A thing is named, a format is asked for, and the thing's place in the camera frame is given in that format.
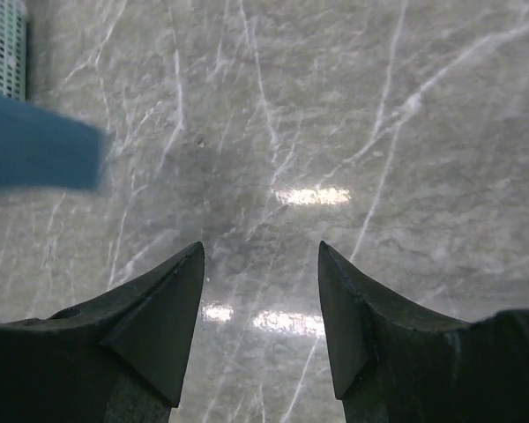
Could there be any white plastic laundry basket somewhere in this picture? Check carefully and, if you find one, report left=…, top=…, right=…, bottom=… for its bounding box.
left=0, top=0, right=28, bottom=100

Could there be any teal tank top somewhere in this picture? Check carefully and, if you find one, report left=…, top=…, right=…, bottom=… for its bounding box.
left=0, top=94, right=108, bottom=191

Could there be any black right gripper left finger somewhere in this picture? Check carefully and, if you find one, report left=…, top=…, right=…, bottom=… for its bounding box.
left=48, top=241, right=205, bottom=408

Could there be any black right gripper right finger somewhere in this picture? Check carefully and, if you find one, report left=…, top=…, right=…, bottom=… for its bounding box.
left=317, top=241, right=467, bottom=400

